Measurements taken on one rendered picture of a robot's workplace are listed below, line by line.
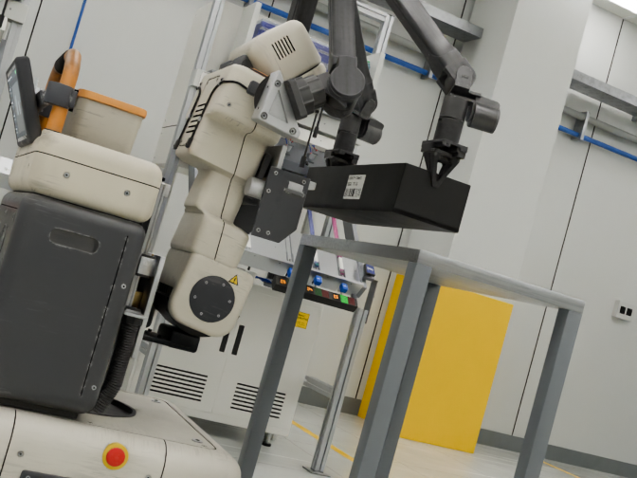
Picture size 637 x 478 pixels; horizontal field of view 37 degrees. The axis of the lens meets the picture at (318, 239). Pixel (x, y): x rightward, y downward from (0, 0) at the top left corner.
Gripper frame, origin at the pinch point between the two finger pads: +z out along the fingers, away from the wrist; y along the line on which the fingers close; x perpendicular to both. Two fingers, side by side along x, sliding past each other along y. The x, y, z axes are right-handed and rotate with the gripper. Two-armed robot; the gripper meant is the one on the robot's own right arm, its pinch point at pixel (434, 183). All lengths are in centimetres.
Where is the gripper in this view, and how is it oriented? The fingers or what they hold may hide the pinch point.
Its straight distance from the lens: 213.3
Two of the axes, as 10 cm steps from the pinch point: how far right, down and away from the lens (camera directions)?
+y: -3.8, -0.5, 9.2
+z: -2.6, 9.6, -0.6
